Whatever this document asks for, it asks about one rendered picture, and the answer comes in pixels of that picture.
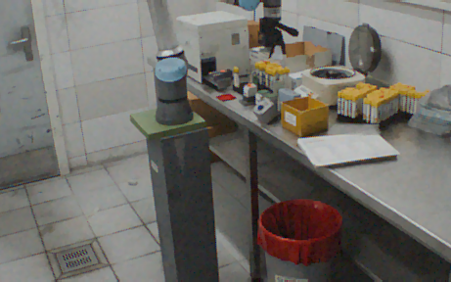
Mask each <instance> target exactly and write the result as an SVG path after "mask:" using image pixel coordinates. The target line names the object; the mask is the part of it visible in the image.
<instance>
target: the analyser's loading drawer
mask: <svg viewBox="0 0 451 282"><path fill-rule="evenodd" d="M202 76H203V78H204V79H206V80H207V81H210V82H212V83H213V84H214V85H216V86H218V88H222V87H231V78H230V77H229V78H225V76H224V73H221V74H220V70H219V71H215V72H210V73H206V74H202Z"/></svg>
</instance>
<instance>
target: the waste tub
mask: <svg viewBox="0 0 451 282"><path fill-rule="evenodd" d="M280 104H281V126H282V127H284V128H285V129H286V130H287V131H289V132H291V133H294V134H296V135H298V137H304V136H307V135H309V134H313V133H319V132H322V131H325V130H328V129H329V106H330V105H329V104H324V103H323V102H321V101H319V100H317V99H314V98H313V97H308V96H307V97H300V98H297V99H293V100H290V101H286V102H280Z"/></svg>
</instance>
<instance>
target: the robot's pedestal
mask: <svg viewBox="0 0 451 282"><path fill-rule="evenodd" d="M207 132H208V129H207V127H204V128H201V129H196V130H193V131H189V132H185V133H178V134H175V135H170V136H167V137H163V138H159V139H157V140H148V139H147V138H146V142H147V149H148V156H149V163H150V171H151V178H152V190H153V197H154V204H155V211H156V219H157V225H158V237H159V244H160V250H161V257H162V264H163V271H164V278H165V282H220V281H219V270H218V258H217V248H216V237H215V214H214V203H213V191H212V179H211V167H210V155H209V145H208V133H207Z"/></svg>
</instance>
